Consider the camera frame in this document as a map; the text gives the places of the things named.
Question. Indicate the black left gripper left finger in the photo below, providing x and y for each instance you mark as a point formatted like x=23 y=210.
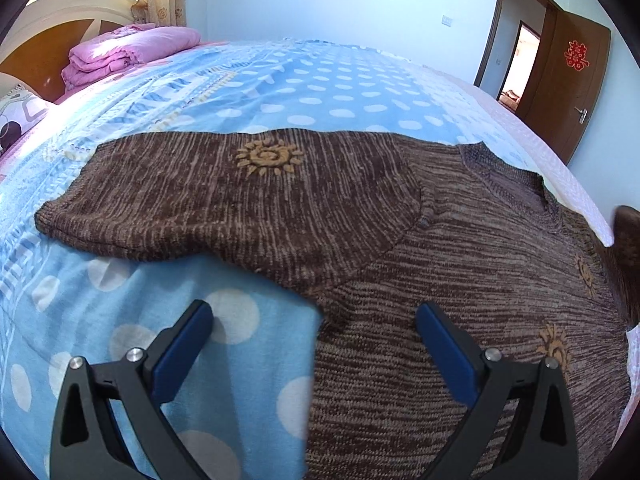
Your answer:
x=86 y=439

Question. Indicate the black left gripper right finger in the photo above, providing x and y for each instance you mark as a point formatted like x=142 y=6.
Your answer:
x=541 y=440

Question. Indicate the brown knitted sweater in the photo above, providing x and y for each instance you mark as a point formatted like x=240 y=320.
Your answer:
x=367 y=226

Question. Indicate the blue pink dotted bed sheet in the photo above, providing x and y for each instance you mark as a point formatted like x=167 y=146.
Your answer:
x=244 y=407

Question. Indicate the patterned white pillow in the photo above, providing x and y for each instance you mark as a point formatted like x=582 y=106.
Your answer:
x=20 y=111

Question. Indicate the folded pink blanket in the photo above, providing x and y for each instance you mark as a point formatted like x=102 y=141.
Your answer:
x=121 y=48

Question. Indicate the white and wood headboard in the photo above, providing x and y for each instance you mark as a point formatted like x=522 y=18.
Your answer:
x=36 y=48

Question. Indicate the brown wooden door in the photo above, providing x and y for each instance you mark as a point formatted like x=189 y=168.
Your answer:
x=553 y=90

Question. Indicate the red double happiness decal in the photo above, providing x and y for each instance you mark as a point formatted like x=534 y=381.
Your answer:
x=576 y=55

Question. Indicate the silver door handle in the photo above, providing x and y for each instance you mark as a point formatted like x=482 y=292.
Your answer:
x=582 y=112

